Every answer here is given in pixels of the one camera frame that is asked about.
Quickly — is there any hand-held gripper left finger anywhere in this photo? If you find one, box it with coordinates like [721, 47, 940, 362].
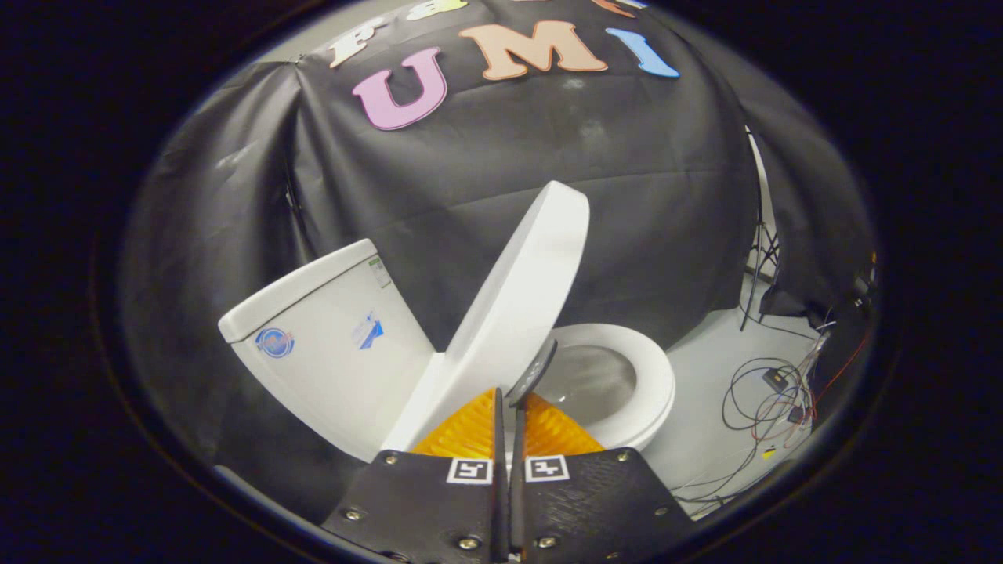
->
[321, 387, 510, 564]

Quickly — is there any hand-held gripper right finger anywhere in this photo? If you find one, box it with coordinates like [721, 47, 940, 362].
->
[509, 392, 700, 564]

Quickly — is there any white toilet lid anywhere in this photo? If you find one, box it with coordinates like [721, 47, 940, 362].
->
[380, 180, 590, 454]

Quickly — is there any white toilet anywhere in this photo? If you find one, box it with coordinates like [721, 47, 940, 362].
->
[218, 239, 676, 463]

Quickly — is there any white toilet tank cover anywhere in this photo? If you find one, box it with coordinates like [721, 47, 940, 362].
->
[218, 239, 381, 344]

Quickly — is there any black tripod light stand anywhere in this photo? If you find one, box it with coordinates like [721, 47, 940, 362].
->
[739, 129, 781, 331]

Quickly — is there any black backdrop cloth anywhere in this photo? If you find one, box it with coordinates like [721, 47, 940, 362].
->
[118, 0, 877, 526]

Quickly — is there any black round lid handle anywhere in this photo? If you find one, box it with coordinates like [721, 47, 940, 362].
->
[505, 338, 559, 408]

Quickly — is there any tangle of floor cables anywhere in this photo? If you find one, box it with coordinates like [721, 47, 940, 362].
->
[670, 313, 835, 518]

